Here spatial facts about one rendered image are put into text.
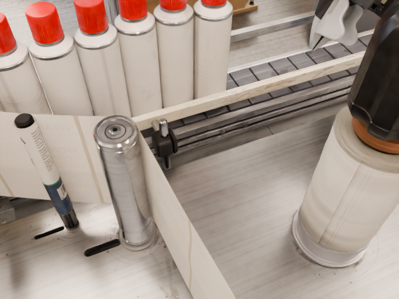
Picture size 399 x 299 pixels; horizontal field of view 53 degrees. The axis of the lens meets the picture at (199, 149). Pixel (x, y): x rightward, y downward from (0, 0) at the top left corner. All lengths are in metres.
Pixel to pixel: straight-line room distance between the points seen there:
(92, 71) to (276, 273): 0.32
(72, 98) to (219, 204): 0.23
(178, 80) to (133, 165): 0.24
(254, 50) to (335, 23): 0.23
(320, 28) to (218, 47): 0.19
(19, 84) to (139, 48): 0.15
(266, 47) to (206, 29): 0.33
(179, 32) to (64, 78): 0.15
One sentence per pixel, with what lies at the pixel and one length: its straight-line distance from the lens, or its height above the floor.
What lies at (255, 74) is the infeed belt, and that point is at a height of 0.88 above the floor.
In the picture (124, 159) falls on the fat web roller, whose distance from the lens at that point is 0.35.
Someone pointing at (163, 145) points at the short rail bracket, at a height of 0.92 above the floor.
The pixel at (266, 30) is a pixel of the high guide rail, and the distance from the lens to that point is 0.67.
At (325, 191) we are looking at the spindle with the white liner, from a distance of 0.41.
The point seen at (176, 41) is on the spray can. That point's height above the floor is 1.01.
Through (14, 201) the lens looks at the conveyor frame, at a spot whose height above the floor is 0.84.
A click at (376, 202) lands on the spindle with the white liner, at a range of 0.39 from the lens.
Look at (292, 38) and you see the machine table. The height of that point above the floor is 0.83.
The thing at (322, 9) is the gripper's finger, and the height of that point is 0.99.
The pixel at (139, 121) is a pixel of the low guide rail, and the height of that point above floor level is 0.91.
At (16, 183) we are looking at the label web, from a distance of 0.49.
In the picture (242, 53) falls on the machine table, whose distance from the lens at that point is 0.83.
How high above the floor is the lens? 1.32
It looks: 50 degrees down
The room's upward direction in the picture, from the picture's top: 1 degrees clockwise
